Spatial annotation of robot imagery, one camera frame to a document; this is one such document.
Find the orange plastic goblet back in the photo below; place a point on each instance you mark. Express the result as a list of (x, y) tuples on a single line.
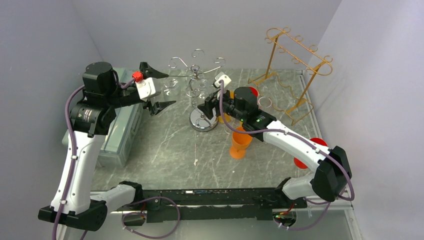
[(226, 116)]

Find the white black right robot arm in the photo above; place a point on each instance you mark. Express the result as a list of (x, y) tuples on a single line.
[(331, 173)]

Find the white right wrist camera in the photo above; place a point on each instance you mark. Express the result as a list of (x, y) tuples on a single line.
[(222, 77)]

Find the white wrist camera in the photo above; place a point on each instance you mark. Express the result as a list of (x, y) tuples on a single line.
[(147, 87), (222, 77)]

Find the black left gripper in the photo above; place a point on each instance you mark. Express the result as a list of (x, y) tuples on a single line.
[(157, 107)]

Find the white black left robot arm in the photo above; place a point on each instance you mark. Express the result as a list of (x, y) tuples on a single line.
[(74, 188)]

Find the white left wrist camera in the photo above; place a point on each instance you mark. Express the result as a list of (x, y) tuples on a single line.
[(147, 87)]

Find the aluminium frame rail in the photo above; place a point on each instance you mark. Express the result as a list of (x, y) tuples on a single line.
[(130, 193)]

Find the chrome wine glass rack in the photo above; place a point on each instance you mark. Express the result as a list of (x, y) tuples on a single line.
[(197, 119)]

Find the clear wine glass right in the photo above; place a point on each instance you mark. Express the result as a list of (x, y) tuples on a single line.
[(264, 102)]

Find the gold wine glass rack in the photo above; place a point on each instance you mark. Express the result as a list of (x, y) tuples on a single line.
[(290, 70)]

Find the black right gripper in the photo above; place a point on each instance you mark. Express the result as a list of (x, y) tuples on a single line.
[(208, 105)]

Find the clear ribbed wine glass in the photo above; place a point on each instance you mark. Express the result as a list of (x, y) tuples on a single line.
[(172, 88), (201, 88)]

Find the red plastic goblet lying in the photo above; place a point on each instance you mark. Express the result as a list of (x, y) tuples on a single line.
[(316, 140)]

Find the orange plastic goblet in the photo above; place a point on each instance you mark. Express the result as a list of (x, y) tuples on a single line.
[(239, 143), (226, 116)]

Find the clear wine glass centre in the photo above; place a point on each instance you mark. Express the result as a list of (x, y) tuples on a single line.
[(233, 124)]

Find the red plastic goblet back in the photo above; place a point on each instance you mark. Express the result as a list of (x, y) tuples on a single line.
[(254, 91)]

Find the green plastic storage box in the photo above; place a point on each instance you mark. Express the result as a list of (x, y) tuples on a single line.
[(119, 132)]

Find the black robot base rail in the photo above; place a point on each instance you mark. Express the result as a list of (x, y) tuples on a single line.
[(260, 203)]

